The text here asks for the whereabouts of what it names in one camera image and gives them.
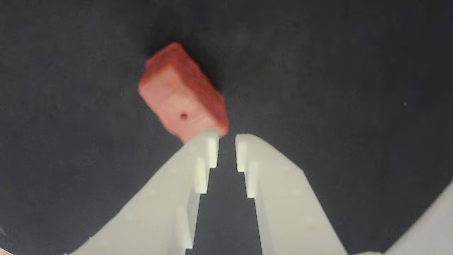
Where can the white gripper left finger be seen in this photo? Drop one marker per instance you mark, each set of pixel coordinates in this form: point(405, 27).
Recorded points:
point(159, 205)

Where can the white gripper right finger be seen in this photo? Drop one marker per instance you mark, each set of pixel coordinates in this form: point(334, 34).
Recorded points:
point(283, 205)

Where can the orange toy block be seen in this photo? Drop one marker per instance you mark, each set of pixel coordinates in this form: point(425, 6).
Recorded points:
point(177, 92)

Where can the black desk mat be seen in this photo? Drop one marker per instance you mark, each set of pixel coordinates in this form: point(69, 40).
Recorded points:
point(318, 71)

